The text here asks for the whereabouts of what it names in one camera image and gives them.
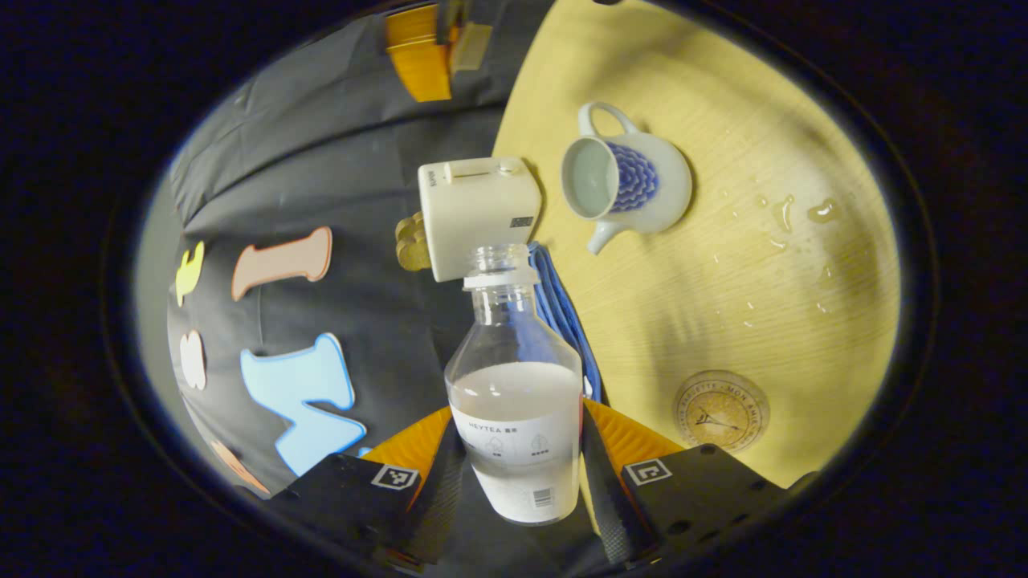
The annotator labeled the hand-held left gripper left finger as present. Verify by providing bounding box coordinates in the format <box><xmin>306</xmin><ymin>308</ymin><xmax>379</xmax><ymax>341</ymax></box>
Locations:
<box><xmin>263</xmin><ymin>405</ymin><xmax>468</xmax><ymax>567</ymax></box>

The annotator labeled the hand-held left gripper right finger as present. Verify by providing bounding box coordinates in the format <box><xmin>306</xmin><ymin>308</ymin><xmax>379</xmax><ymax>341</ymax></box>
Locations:
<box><xmin>578</xmin><ymin>398</ymin><xmax>804</xmax><ymax>568</ymax></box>

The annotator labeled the clear plastic water bottle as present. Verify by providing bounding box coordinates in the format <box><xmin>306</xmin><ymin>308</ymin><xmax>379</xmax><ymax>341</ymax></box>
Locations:
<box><xmin>444</xmin><ymin>243</ymin><xmax>584</xmax><ymax>527</ymax></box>

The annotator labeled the round brown coaster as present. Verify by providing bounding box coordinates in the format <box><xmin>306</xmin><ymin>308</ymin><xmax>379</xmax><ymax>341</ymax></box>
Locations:
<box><xmin>673</xmin><ymin>370</ymin><xmax>770</xmax><ymax>454</ymax></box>

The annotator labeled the white blue patterned teacup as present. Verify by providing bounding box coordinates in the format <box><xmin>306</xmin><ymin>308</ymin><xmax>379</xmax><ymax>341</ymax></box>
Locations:
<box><xmin>561</xmin><ymin>101</ymin><xmax>694</xmax><ymax>256</ymax></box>

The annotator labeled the black backdrop cloth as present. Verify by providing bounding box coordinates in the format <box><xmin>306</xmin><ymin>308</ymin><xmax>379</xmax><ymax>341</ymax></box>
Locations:
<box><xmin>165</xmin><ymin>0</ymin><xmax>555</xmax><ymax>500</ymax></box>

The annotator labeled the white toaster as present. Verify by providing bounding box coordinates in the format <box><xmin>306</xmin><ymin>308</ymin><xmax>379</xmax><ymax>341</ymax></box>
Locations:
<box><xmin>418</xmin><ymin>157</ymin><xmax>544</xmax><ymax>283</ymax></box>

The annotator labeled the folded blue towel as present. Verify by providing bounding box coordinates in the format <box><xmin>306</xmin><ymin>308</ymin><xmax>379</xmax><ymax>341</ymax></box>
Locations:
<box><xmin>526</xmin><ymin>241</ymin><xmax>603</xmax><ymax>404</ymax></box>

